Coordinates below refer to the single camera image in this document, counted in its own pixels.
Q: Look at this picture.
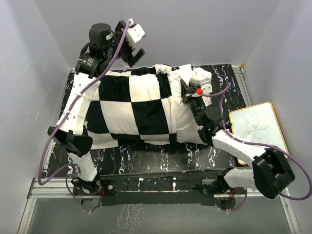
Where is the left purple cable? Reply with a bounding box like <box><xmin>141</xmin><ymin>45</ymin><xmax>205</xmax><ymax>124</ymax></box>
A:
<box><xmin>38</xmin><ymin>20</ymin><xmax>134</xmax><ymax>214</ymax></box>

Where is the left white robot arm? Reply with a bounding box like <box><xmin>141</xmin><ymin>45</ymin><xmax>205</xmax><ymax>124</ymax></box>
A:
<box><xmin>48</xmin><ymin>19</ymin><xmax>145</xmax><ymax>195</ymax></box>

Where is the whiteboard with orange frame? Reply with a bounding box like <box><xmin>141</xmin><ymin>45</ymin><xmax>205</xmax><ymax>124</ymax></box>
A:
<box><xmin>229</xmin><ymin>102</ymin><xmax>288</xmax><ymax>152</ymax></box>

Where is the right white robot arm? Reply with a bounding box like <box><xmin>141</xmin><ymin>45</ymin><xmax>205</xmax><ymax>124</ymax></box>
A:
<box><xmin>180</xmin><ymin>80</ymin><xmax>295</xmax><ymax>199</ymax></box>

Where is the aluminium frame rail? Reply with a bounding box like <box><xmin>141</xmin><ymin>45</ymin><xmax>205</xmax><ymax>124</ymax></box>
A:
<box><xmin>18</xmin><ymin>178</ymin><xmax>301</xmax><ymax>234</ymax></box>

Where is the white pillow insert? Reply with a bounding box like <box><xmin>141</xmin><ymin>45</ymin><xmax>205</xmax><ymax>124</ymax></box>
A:
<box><xmin>153</xmin><ymin>63</ymin><xmax>213</xmax><ymax>144</ymax></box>

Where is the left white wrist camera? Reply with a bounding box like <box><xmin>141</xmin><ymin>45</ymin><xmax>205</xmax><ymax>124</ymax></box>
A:
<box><xmin>126</xmin><ymin>18</ymin><xmax>145</xmax><ymax>49</ymax></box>

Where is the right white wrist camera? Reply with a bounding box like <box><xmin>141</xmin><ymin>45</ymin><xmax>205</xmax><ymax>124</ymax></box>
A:
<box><xmin>190</xmin><ymin>76</ymin><xmax>213</xmax><ymax>95</ymax></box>

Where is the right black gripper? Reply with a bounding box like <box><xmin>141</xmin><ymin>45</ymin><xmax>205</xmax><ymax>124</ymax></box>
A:
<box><xmin>180</xmin><ymin>79</ymin><xmax>205</xmax><ymax>126</ymax></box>

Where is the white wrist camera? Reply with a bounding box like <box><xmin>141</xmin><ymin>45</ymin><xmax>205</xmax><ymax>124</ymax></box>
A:
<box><xmin>126</xmin><ymin>18</ymin><xmax>145</xmax><ymax>49</ymax></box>
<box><xmin>190</xmin><ymin>76</ymin><xmax>213</xmax><ymax>95</ymax></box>

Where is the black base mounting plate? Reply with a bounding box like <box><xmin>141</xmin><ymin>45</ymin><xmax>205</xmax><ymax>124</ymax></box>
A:
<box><xmin>73</xmin><ymin>172</ymin><xmax>247</xmax><ymax>207</ymax></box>

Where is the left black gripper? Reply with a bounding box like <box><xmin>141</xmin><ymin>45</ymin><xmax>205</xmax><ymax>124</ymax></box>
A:
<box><xmin>104</xmin><ymin>22</ymin><xmax>144</xmax><ymax>67</ymax></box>

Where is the black white checkered pillowcase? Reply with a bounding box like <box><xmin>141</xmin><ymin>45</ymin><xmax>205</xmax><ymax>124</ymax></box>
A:
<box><xmin>84</xmin><ymin>64</ymin><xmax>177</xmax><ymax>150</ymax></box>

